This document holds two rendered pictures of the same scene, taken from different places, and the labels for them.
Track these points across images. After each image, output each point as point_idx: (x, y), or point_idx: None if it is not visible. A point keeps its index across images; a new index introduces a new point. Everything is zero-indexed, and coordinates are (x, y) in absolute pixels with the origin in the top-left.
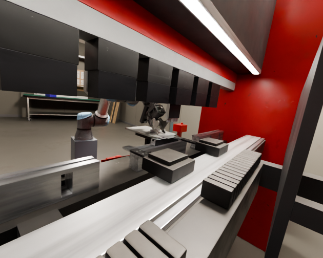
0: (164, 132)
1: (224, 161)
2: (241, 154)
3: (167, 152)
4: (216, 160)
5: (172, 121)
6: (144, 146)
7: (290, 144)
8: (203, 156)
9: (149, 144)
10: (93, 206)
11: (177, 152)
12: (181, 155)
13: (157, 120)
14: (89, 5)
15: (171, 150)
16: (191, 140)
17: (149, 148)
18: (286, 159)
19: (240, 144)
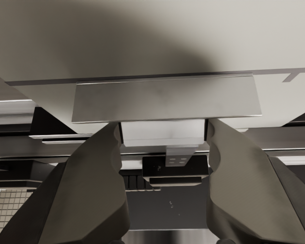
0: (204, 123)
1: (136, 167)
2: (127, 190)
3: (16, 188)
4: (126, 166)
5: (179, 231)
6: None
7: (167, 207)
8: (124, 162)
9: (32, 102)
10: None
11: (34, 188)
12: (34, 189)
13: (262, 243)
14: None
15: (27, 188)
16: (182, 161)
17: (16, 123)
18: (160, 190)
19: None
